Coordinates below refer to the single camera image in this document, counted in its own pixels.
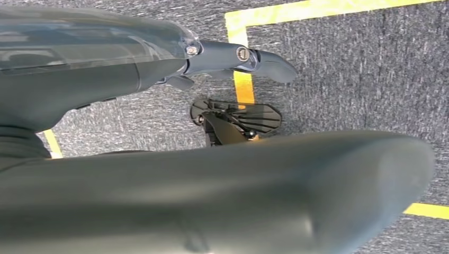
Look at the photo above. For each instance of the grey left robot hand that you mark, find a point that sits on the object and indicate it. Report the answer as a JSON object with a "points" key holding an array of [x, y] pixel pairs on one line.
{"points": [[245, 196]]}

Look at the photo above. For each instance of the black robot foot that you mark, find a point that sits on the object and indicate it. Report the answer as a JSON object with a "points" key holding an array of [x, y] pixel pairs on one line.
{"points": [[259, 119]]}

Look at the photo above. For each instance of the yellow floor tape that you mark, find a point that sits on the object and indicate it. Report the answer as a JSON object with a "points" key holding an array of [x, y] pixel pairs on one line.
{"points": [[242, 87]]}

